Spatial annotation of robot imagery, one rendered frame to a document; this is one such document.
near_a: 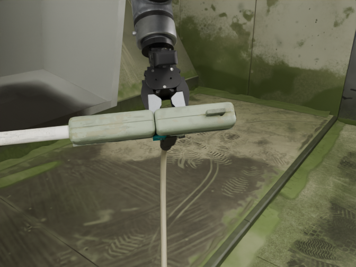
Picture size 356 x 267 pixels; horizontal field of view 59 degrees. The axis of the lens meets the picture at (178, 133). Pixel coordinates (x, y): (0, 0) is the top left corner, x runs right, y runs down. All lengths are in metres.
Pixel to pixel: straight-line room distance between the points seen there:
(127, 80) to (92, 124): 1.58
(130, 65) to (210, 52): 0.71
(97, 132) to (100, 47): 0.43
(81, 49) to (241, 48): 1.63
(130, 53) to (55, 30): 1.22
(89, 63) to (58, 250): 0.58
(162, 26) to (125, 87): 1.44
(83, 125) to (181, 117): 0.18
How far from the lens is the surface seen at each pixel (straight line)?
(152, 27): 0.69
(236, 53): 2.50
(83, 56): 1.03
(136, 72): 2.23
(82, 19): 1.01
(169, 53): 0.59
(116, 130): 0.58
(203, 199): 1.25
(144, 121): 0.58
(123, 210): 1.21
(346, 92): 2.30
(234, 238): 1.09
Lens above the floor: 0.75
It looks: 23 degrees down
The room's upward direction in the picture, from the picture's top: straight up
